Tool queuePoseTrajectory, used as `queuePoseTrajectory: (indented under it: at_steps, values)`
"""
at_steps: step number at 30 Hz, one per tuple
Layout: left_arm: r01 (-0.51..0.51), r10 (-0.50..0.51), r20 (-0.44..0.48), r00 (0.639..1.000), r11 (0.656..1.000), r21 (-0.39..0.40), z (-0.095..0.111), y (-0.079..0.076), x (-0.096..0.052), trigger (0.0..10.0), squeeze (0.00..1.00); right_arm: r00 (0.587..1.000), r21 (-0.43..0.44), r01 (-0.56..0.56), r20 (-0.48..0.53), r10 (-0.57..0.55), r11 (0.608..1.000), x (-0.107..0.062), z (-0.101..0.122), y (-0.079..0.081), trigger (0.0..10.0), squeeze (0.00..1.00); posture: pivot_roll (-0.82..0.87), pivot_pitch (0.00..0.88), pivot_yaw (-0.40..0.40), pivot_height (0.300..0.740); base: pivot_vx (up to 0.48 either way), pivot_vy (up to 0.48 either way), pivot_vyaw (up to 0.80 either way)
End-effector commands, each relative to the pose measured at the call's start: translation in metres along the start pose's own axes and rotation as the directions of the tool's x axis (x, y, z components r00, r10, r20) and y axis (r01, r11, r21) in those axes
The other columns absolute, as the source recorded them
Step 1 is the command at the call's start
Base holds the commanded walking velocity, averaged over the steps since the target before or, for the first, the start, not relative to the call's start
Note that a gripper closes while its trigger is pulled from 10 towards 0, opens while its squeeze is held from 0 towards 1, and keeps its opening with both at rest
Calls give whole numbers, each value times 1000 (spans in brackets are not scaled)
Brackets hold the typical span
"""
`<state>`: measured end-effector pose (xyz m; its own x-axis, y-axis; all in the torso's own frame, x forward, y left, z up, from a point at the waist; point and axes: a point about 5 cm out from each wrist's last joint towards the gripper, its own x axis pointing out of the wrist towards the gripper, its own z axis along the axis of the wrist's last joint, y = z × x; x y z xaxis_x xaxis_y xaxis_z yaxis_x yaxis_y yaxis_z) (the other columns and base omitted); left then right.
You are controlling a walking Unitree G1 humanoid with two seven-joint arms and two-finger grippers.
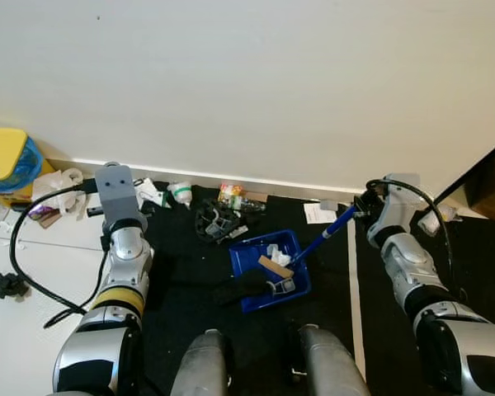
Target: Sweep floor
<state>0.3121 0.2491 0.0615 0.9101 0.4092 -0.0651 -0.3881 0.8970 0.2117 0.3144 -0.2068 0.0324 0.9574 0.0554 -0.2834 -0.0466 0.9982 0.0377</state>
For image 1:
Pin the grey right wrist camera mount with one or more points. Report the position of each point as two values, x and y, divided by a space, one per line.
396 210

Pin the black floor mat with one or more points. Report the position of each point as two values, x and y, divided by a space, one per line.
470 272

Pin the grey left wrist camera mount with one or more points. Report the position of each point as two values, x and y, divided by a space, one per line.
120 194

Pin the crumpled clear plastic cup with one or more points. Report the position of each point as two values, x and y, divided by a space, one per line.
436 219

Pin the white paper slip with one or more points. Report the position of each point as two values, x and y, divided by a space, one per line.
320 213

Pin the brown cardboard box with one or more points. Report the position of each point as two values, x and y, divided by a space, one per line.
491 202

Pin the white bottle with green band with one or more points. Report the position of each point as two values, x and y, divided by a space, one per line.
180 194

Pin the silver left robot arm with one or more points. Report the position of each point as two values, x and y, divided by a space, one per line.
120 280

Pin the grey left robot leg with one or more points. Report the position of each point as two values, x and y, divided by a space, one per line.
202 363

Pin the small black plastic part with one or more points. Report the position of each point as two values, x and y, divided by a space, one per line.
10 285

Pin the crumpled white tissue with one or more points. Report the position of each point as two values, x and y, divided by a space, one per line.
278 254

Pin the grey right robot leg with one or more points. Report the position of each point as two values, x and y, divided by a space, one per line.
330 363

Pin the brown cardboard strip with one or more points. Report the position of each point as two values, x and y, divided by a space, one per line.
275 267

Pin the white floor tape strip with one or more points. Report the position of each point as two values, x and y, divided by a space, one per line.
356 289

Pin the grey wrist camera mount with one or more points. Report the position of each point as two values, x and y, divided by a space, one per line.
396 210
120 194

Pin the clear bottle with colourful candy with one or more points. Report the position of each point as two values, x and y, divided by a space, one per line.
231 196

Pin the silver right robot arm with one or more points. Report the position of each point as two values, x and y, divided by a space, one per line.
412 272

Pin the grey robot leg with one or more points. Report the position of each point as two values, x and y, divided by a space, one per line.
330 363
202 363

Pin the white printed tag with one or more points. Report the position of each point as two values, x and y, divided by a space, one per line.
151 191

